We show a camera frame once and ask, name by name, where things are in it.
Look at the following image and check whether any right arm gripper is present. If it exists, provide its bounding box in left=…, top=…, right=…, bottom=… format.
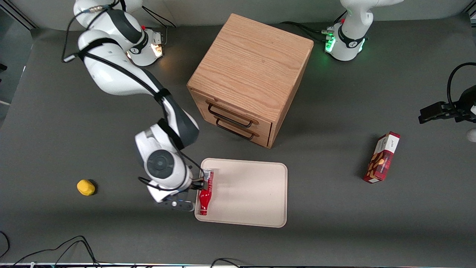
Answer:
left=147, top=180, right=209, bottom=204

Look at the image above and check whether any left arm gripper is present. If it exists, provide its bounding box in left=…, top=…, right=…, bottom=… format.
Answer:
left=418, top=85, right=476, bottom=124

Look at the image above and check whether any red coke bottle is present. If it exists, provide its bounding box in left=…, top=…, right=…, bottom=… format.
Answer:
left=199, top=169, right=215, bottom=216

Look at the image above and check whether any beige rectangular tray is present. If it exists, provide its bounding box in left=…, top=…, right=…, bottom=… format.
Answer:
left=194, top=158, right=288, bottom=228

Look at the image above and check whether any red cookie box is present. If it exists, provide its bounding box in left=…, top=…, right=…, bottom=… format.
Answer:
left=363, top=131, right=401, bottom=184

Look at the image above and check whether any wooden drawer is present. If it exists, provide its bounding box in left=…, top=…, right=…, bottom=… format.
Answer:
left=191, top=90, right=274, bottom=135
left=197, top=112, right=273, bottom=149

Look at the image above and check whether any yellow lemon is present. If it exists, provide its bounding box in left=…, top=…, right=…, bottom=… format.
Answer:
left=77, top=179, right=96, bottom=196

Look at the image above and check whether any wooden drawer cabinet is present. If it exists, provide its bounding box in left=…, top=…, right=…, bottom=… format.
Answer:
left=187, top=13, right=314, bottom=149

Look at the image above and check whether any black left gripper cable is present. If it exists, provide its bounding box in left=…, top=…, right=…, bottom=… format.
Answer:
left=447, top=62, right=476, bottom=109

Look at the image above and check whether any black metal drawer handle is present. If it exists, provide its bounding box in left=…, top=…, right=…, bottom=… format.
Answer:
left=207, top=103, right=254, bottom=128
left=215, top=118, right=256, bottom=141

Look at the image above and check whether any black table edge cable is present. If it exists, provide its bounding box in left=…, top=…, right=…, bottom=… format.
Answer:
left=210, top=257, right=243, bottom=268
left=0, top=230, right=11, bottom=259
left=11, top=235, right=102, bottom=267
left=55, top=240, right=98, bottom=267

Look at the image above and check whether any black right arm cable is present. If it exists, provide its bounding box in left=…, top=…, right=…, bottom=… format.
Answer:
left=61, top=0, right=205, bottom=192

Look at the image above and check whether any black right base cable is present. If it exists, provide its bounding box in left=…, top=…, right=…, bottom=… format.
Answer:
left=141, top=7, right=177, bottom=29

